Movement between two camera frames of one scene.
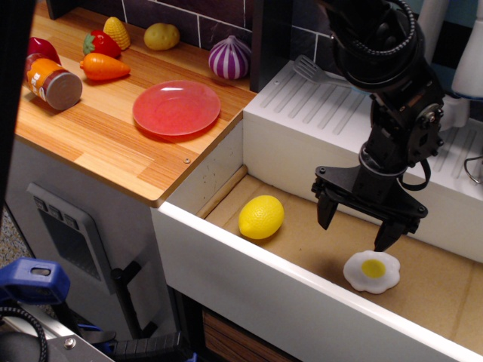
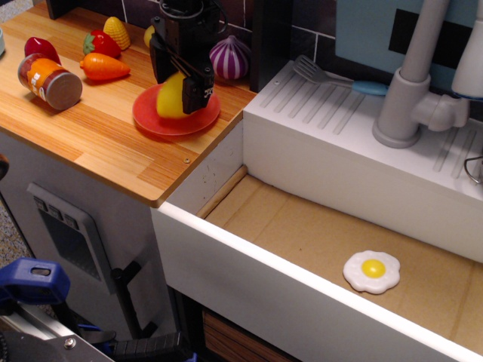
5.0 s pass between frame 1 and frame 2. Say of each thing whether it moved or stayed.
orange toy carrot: stayed
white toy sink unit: stayed
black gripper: moved
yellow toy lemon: moved
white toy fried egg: stayed
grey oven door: stayed
